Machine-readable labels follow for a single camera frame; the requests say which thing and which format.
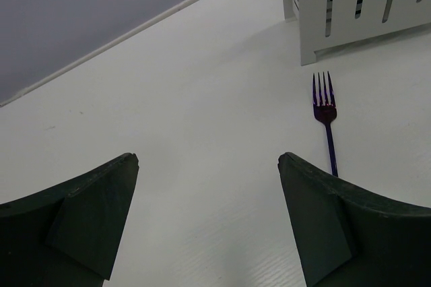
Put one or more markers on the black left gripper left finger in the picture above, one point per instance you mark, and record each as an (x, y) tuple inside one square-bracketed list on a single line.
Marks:
[(68, 234)]

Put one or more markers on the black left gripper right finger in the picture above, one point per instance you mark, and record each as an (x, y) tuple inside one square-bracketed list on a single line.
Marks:
[(348, 236)]

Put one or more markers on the purple iridescent fork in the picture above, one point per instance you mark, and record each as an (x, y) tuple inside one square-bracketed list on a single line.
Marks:
[(325, 111)]

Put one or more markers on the white perforated utensil caddy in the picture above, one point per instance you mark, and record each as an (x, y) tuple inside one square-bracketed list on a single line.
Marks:
[(324, 24)]

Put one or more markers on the aluminium table edge rail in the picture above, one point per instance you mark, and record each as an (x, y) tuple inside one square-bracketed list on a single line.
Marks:
[(43, 39)]

